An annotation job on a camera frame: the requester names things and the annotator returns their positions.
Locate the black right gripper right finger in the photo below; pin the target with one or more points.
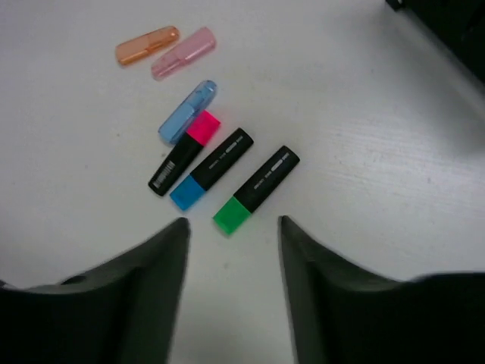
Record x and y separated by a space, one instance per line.
342 313

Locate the blue cap black highlighter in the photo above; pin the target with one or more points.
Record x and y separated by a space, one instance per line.
208 172

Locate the green cap black highlighter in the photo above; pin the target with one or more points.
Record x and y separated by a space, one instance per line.
247 199

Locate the black two-compartment organizer box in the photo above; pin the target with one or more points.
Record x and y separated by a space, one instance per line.
459 24

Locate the pink translucent cap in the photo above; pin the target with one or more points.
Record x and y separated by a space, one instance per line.
192 48

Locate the orange translucent cap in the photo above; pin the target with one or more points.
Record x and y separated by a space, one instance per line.
145 45

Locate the pink cap black highlighter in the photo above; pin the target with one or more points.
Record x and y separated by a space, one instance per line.
191 143

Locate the blue translucent cap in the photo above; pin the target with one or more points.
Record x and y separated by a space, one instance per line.
187 111

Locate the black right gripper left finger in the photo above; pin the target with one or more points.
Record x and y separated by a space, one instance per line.
122 311

